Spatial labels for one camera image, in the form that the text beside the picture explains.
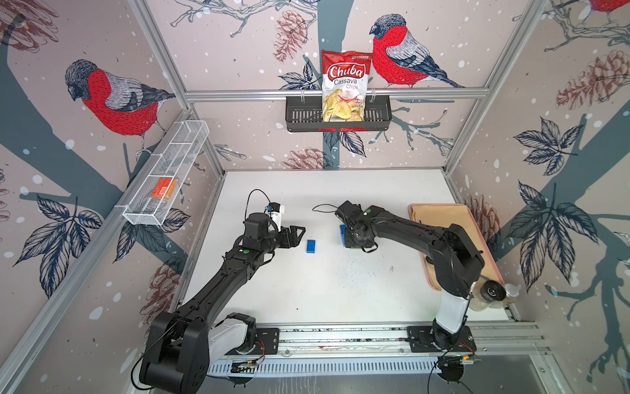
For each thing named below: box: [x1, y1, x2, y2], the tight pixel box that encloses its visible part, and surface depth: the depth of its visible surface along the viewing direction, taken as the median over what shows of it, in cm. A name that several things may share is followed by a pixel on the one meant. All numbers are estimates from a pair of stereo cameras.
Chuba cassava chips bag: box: [321, 49, 373, 123], surface depth 87 cm
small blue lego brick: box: [305, 239, 316, 254], surface depth 95 cm
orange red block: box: [150, 178, 179, 199], surface depth 73 cm
